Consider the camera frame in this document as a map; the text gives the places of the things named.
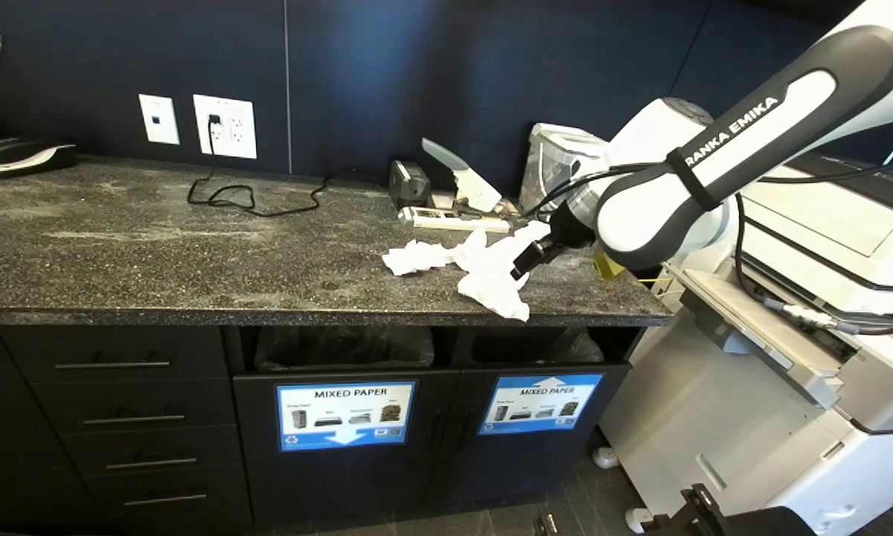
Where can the bin panel with down-arrow sign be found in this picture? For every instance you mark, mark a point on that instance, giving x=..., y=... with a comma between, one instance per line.
x=255, y=464

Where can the stapler with grey lever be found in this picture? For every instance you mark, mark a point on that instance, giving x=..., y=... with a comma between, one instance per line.
x=472, y=189

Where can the gold wrist camera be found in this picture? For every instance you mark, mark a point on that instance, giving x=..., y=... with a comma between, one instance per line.
x=610, y=262

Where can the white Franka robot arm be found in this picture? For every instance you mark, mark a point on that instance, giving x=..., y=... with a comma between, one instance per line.
x=645, y=213

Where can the paper with handwriting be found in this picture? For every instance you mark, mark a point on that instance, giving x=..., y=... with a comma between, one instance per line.
x=529, y=235

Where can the large white wall outlet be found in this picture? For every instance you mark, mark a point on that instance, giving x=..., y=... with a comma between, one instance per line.
x=223, y=126

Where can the white printer foot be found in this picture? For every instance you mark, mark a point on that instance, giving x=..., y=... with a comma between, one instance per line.
x=640, y=518
x=604, y=460

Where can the mixed paper sign arrow down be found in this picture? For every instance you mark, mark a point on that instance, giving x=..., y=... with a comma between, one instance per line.
x=344, y=435

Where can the long white paper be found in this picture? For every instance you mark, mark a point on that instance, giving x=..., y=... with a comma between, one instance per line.
x=491, y=284

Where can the wide crumpled white paper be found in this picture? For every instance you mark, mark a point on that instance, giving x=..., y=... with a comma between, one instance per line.
x=418, y=256

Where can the grey printer side tray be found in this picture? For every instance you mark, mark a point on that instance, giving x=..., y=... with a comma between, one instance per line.
x=755, y=316

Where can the mixed paper sign arrow up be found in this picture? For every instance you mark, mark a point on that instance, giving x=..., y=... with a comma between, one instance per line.
x=540, y=403

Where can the dark cabinet drawer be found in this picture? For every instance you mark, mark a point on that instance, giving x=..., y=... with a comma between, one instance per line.
x=107, y=345
x=167, y=517
x=150, y=447
x=130, y=403

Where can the large white office printer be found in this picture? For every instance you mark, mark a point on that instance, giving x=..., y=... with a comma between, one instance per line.
x=762, y=464

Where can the small white wall plate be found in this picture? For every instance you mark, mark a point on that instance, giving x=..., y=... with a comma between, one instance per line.
x=158, y=121

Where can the grey plastic bin liner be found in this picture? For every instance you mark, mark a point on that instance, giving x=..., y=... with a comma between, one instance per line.
x=344, y=350

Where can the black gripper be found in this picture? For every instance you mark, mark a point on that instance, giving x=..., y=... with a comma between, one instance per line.
x=569, y=228

